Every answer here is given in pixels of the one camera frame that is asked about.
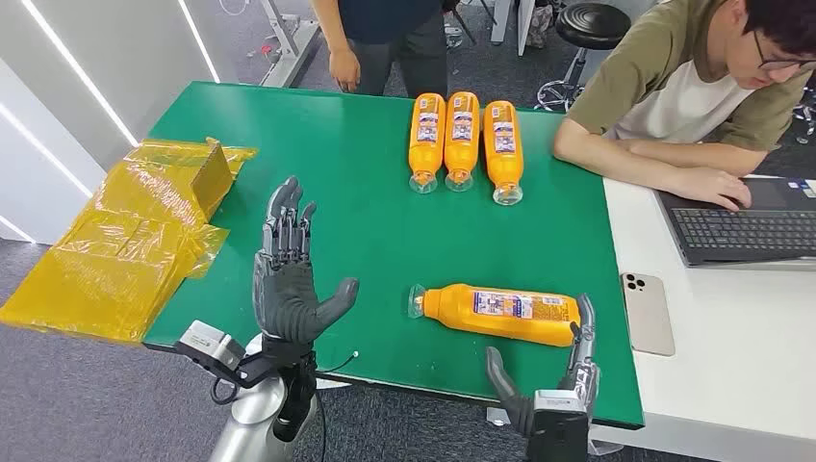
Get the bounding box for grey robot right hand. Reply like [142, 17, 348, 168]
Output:
[485, 292, 601, 439]

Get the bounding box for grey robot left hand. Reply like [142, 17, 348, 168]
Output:
[252, 176, 361, 352]

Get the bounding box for orange detergent bottle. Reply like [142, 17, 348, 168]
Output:
[443, 90, 482, 193]
[482, 99, 525, 207]
[407, 92, 448, 195]
[407, 283, 582, 349]

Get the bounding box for beige smartphone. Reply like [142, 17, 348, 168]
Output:
[619, 271, 677, 358]

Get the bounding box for yellow plastic wrapped cardboard box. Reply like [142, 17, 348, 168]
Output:
[0, 137, 260, 347]

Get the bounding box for dark laptop computer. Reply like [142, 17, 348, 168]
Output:
[655, 176, 816, 270]

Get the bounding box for person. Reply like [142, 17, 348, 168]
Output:
[551, 0, 816, 213]
[310, 0, 450, 101]

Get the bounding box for chrome chair base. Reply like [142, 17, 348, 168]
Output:
[792, 86, 816, 146]

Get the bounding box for black round stool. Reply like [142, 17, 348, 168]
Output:
[534, 2, 633, 115]

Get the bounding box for patterned bag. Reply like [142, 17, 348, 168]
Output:
[524, 2, 556, 51]

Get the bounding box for black eyeglasses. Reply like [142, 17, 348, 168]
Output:
[751, 28, 816, 73]

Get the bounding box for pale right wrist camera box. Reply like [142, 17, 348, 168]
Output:
[524, 389, 592, 462]

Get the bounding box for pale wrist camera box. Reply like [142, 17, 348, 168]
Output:
[173, 320, 282, 390]
[524, 389, 592, 462]

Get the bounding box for thin black cable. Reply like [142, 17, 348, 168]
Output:
[316, 349, 361, 376]

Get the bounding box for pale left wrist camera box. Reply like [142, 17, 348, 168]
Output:
[173, 320, 282, 390]

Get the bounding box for white metal stand frame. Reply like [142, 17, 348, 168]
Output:
[257, 0, 322, 90]

